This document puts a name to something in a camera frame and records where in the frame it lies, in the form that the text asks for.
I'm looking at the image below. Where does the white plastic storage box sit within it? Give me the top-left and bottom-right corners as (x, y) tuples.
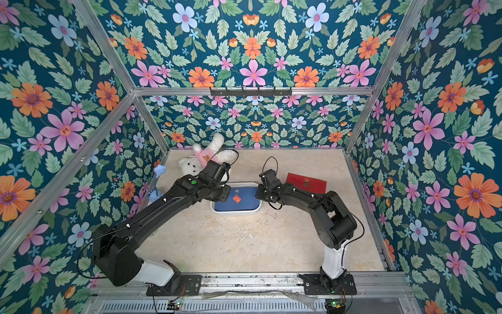
(210, 183), (262, 216)

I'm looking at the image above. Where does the navy blue envelope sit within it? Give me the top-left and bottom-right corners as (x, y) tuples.
(214, 186), (260, 213)

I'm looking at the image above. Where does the red envelope gold sticker back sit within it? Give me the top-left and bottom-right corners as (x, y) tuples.
(286, 173), (327, 194)

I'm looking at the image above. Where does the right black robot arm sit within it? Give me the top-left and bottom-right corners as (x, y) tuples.
(256, 170), (357, 249)

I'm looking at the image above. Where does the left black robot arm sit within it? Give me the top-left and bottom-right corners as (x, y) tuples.
(92, 161), (231, 293)

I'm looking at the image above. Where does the white teddy bear pink shirt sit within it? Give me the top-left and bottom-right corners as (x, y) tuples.
(179, 133), (238, 176)

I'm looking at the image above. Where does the small green circuit board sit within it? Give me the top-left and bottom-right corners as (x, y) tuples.
(325, 299), (346, 314)

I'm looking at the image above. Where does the black hook rail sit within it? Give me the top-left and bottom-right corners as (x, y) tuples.
(209, 87), (293, 98)

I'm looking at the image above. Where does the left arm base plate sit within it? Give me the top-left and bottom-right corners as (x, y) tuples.
(146, 275), (202, 297)

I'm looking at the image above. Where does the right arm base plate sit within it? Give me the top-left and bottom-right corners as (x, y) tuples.
(298, 272), (358, 296)

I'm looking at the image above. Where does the aluminium front rail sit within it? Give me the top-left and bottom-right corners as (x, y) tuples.
(90, 272), (413, 298)

